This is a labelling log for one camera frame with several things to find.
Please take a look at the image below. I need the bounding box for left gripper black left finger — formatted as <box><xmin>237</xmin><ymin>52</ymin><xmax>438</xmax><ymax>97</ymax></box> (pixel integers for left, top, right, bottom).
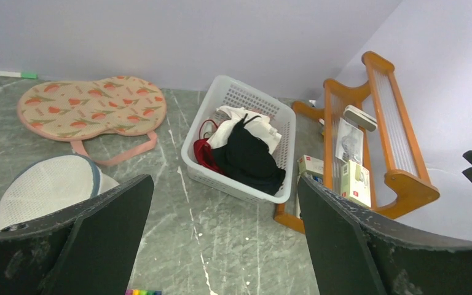
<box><xmin>0</xmin><ymin>175</ymin><xmax>154</xmax><ymax>294</ymax></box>

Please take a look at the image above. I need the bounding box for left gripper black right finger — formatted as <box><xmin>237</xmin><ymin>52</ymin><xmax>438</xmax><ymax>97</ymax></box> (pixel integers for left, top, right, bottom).
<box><xmin>297</xmin><ymin>176</ymin><xmax>472</xmax><ymax>294</ymax></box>

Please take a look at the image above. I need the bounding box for white mesh laundry bag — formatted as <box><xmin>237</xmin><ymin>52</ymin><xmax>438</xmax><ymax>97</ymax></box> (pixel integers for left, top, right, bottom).
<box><xmin>0</xmin><ymin>154</ymin><xmax>119</xmax><ymax>230</ymax></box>

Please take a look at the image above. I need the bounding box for white plastic laundry basket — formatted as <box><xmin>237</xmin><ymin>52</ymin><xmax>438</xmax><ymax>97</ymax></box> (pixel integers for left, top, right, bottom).
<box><xmin>181</xmin><ymin>75</ymin><xmax>296</xmax><ymax>203</ymax></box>

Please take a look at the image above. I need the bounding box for white box with red logo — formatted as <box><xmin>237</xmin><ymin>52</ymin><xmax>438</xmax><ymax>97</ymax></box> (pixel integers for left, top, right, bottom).
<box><xmin>340</xmin><ymin>160</ymin><xmax>372</xmax><ymax>208</ymax></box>

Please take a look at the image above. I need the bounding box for orange wooden rack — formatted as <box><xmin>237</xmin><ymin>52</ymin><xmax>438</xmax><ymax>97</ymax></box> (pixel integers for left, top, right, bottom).
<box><xmin>291</xmin><ymin>51</ymin><xmax>439</xmax><ymax>219</ymax></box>

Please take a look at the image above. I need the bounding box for paper leaflet on rack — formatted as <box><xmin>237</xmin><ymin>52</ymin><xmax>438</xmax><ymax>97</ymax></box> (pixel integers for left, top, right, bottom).
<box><xmin>335</xmin><ymin>118</ymin><xmax>364</xmax><ymax>165</ymax></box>

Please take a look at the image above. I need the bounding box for white oblong case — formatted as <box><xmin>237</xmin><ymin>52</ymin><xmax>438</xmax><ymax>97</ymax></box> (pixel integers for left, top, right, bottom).
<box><xmin>343</xmin><ymin>105</ymin><xmax>377</xmax><ymax>132</ymax></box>

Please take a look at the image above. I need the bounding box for tulip patterned pink pad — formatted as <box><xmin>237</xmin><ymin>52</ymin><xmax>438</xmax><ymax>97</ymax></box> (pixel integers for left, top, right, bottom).
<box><xmin>17</xmin><ymin>76</ymin><xmax>167</xmax><ymax>166</ymax></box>

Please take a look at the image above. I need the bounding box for red garment in basket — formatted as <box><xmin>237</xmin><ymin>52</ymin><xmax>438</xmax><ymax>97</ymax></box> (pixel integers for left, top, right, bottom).
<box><xmin>193</xmin><ymin>119</ymin><xmax>224</xmax><ymax>175</ymax></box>

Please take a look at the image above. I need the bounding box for white green marker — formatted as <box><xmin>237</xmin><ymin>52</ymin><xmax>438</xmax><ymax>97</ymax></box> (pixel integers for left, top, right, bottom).
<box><xmin>0</xmin><ymin>71</ymin><xmax>38</xmax><ymax>79</ymax></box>

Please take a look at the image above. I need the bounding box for white garment in basket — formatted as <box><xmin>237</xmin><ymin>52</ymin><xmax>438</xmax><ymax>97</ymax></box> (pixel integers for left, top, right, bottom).
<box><xmin>207</xmin><ymin>105</ymin><xmax>283</xmax><ymax>154</ymax></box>

